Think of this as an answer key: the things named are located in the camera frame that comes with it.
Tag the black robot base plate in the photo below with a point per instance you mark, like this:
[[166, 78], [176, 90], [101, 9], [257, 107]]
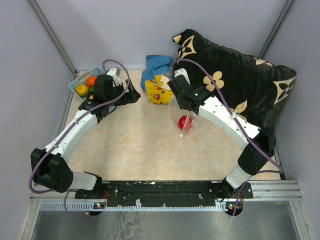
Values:
[[157, 194]]

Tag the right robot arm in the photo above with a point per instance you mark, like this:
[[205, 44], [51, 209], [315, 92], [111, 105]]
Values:
[[258, 144]]

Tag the left metal corner post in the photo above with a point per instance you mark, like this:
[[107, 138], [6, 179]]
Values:
[[52, 35]]

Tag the right metal corner post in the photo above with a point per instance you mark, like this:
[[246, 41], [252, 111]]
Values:
[[277, 26]]

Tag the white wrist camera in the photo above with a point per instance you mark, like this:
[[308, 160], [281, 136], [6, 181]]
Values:
[[115, 74], [182, 72]]

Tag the orange toy fruit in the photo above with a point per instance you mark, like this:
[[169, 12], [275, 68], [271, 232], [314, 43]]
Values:
[[90, 82]]

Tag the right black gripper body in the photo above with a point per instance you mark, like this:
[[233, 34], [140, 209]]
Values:
[[180, 106]]

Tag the clear dotted zip top bag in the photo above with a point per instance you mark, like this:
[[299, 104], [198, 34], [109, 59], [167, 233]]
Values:
[[176, 114]]

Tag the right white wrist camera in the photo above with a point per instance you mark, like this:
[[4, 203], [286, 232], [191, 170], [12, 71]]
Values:
[[182, 72]]

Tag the aluminium frame rail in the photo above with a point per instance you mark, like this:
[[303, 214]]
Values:
[[253, 191]]

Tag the metal corner post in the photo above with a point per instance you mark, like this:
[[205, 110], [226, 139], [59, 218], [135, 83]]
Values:
[[277, 26], [52, 35]]

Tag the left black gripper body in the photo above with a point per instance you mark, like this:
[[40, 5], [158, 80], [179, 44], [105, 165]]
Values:
[[125, 98]]

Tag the black floral pillow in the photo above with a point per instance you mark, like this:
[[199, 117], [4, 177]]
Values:
[[254, 88]]

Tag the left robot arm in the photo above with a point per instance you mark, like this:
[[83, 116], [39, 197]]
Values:
[[50, 167]]

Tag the yellow green toy citrus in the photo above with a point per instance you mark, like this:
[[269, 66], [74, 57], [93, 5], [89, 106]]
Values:
[[82, 90]]

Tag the red toy apple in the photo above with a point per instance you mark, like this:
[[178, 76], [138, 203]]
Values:
[[185, 123]]

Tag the blue yellow pikachu cloth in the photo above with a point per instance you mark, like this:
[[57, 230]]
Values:
[[155, 78]]

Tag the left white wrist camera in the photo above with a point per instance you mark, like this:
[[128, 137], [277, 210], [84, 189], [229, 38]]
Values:
[[115, 74]]

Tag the blue plastic basket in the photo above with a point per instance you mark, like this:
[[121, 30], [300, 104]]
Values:
[[81, 79]]

